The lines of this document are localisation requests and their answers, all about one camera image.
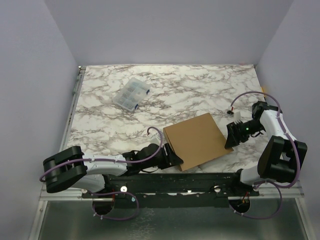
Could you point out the black metal base rail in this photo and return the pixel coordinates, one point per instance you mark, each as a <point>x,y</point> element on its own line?
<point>170,190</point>

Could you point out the aluminium front extrusion rail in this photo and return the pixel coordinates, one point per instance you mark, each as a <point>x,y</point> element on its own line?
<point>270,191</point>

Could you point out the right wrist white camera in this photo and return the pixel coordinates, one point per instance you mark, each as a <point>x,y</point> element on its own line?
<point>235,114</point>

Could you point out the clear plastic screw organizer box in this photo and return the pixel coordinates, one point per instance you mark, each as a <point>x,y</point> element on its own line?
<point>132,94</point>

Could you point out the aluminium side rail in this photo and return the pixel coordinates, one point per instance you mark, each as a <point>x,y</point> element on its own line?
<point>75,93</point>

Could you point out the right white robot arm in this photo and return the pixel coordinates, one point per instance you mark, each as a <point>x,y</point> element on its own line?
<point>283,155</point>

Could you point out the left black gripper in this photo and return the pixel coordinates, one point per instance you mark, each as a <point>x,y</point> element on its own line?
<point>171,159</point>

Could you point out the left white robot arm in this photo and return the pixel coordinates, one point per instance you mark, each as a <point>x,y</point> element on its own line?
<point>71,168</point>

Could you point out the brown cardboard box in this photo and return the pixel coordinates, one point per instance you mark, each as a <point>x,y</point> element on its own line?
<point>196,141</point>

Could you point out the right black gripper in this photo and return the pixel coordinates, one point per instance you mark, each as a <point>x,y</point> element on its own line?
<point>235,133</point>

